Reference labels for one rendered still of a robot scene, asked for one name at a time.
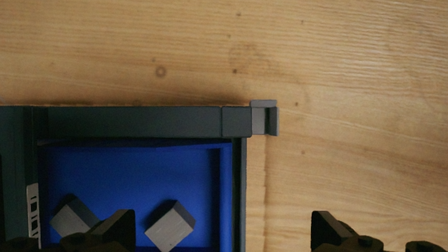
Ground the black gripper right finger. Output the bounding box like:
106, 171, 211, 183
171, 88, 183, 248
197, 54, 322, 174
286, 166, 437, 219
310, 211, 447, 252

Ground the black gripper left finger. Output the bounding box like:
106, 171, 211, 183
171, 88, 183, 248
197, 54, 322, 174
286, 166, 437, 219
0, 209, 136, 252

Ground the blue bin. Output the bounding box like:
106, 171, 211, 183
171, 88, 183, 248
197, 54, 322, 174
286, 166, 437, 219
37, 139, 232, 252

